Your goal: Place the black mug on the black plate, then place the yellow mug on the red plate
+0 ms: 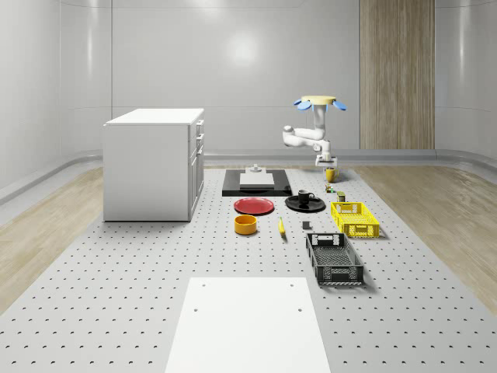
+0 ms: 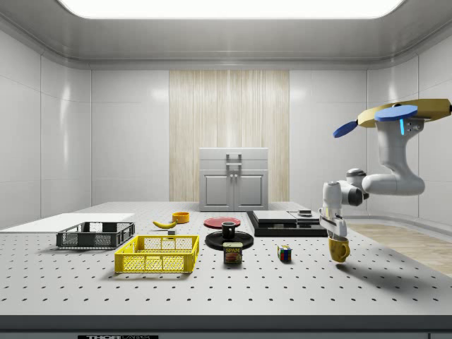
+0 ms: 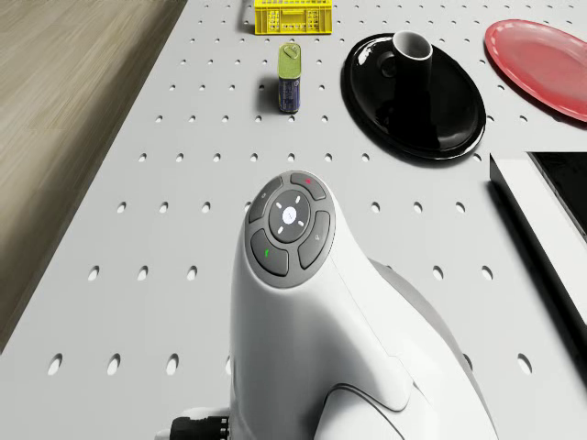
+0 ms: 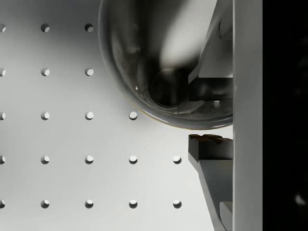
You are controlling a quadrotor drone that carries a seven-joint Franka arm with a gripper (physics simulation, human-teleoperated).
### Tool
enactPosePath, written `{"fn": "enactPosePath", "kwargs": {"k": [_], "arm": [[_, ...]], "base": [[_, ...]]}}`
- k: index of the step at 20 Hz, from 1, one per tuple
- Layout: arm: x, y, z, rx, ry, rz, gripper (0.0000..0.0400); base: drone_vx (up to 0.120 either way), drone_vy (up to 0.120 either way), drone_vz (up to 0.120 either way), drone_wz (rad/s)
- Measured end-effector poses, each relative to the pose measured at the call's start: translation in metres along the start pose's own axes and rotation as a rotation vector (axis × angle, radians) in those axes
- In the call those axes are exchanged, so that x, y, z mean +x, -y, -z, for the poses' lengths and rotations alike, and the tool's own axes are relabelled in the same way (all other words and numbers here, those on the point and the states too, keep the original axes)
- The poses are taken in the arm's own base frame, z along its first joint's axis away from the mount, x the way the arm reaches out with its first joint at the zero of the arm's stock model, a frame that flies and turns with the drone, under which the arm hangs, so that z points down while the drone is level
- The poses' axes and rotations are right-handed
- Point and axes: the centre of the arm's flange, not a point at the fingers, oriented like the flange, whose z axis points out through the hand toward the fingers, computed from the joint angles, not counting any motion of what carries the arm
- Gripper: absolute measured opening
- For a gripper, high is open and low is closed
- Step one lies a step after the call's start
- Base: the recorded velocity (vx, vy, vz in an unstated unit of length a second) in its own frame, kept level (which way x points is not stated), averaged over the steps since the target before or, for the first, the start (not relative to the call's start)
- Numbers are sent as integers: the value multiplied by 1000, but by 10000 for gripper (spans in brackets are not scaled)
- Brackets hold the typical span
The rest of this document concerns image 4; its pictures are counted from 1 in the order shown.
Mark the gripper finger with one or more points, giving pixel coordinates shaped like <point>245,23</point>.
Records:
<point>216,62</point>
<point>216,173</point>

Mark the yellow mug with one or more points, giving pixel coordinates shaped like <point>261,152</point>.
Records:
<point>120,60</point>

